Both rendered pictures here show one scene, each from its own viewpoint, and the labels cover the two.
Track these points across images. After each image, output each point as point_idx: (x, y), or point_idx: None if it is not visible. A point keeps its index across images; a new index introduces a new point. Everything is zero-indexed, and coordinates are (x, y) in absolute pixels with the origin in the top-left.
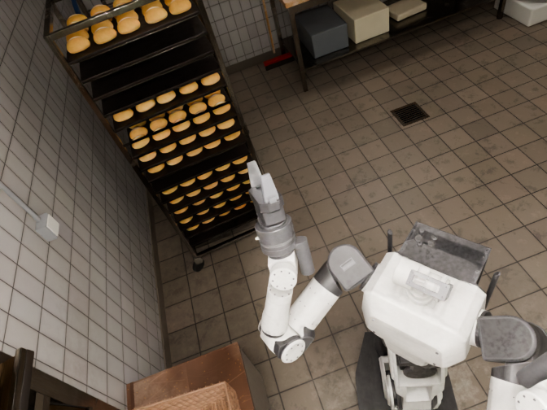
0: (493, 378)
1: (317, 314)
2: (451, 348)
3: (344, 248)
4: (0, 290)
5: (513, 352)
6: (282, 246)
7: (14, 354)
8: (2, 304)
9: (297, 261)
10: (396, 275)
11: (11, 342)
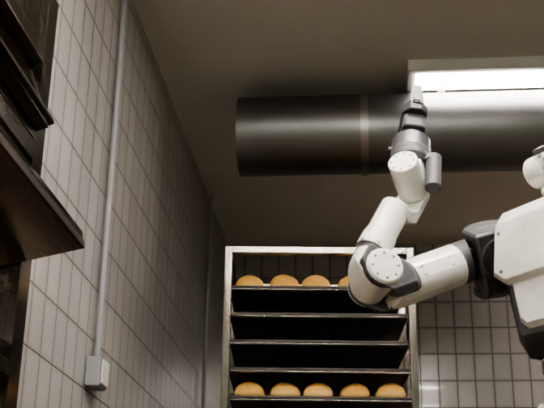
0: None
1: (431, 259)
2: None
3: (487, 221)
4: (54, 283)
5: None
6: (413, 142)
7: (28, 302)
8: (48, 285)
9: (424, 180)
10: (526, 160)
11: (33, 299)
